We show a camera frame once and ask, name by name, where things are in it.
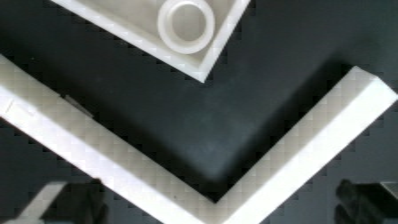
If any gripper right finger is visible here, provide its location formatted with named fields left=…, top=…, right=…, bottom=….
left=334, top=179, right=398, bottom=224

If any white square table top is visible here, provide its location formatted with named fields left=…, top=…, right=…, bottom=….
left=51, top=0, right=250, bottom=82

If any white U-shaped fence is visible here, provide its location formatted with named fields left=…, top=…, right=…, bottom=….
left=0, top=56, right=398, bottom=224

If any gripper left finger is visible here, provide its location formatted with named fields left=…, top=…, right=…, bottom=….
left=10, top=179, right=108, bottom=224

